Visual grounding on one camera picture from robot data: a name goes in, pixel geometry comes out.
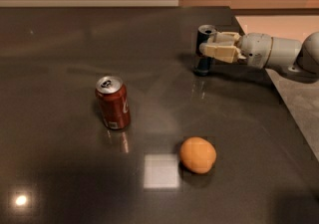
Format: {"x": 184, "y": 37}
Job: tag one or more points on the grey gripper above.
{"x": 255, "y": 49}

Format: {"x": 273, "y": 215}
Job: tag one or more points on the blue silver redbull can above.
{"x": 202, "y": 62}

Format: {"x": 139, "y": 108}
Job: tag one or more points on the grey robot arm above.
{"x": 291, "y": 57}

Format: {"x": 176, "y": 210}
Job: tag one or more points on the red soda can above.
{"x": 111, "y": 93}

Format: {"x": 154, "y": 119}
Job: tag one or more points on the orange fruit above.
{"x": 197, "y": 155}

